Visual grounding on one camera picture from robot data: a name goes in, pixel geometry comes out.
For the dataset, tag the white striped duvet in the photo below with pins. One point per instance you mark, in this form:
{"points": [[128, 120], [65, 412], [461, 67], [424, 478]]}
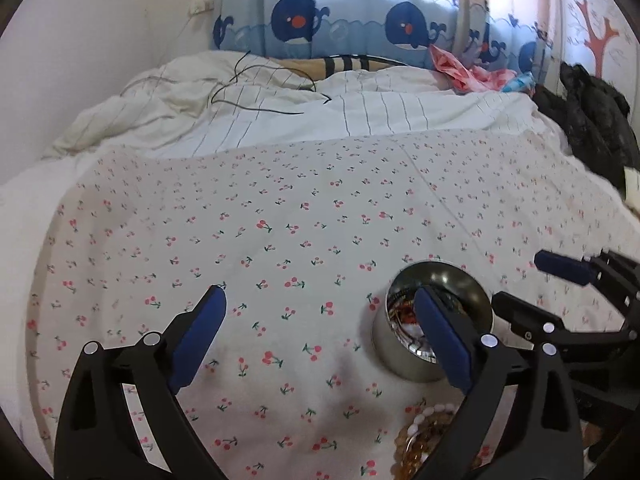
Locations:
{"points": [[400, 110]]}

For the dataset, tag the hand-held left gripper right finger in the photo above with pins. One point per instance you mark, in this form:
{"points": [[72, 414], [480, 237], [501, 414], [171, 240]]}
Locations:
{"points": [[445, 340]]}

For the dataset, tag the plain white bed sheet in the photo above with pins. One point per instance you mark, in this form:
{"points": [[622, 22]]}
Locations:
{"points": [[30, 185]]}

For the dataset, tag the beige pillow dark stripes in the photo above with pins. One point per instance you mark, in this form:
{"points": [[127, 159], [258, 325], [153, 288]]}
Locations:
{"points": [[300, 65]]}

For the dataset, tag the black puffy jacket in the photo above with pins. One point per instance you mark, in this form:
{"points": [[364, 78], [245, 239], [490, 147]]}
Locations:
{"points": [[595, 120]]}

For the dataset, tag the red bead jewelry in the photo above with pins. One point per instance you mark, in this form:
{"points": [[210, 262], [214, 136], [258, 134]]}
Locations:
{"points": [[400, 312]]}

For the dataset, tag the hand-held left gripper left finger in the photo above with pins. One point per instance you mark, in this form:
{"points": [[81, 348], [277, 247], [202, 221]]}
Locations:
{"points": [[197, 345]]}

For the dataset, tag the cherry print bed sheet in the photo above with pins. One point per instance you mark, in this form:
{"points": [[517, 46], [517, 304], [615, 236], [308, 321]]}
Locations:
{"points": [[300, 210]]}

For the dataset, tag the small white box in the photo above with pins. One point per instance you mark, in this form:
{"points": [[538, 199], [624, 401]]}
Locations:
{"points": [[632, 182]]}

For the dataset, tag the whale print curtain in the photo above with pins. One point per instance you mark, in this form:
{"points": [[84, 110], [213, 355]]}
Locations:
{"points": [[350, 15], [500, 35]]}

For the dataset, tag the pink cloth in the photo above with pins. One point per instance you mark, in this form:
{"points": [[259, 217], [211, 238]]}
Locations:
{"points": [[450, 67]]}

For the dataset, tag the coral tree wall sticker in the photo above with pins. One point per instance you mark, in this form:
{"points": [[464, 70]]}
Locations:
{"points": [[597, 45]]}

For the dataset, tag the light blue cloth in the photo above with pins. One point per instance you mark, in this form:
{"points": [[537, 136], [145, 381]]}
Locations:
{"points": [[520, 82]]}

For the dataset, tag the round metal tin can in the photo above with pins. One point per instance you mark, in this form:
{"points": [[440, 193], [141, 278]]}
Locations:
{"points": [[400, 355]]}

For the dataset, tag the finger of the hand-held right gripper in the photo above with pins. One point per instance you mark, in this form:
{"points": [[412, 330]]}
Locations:
{"points": [[560, 265], [520, 312]]}

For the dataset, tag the pile of beaded jewelry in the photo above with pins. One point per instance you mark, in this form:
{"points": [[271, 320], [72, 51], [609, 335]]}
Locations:
{"points": [[410, 435]]}

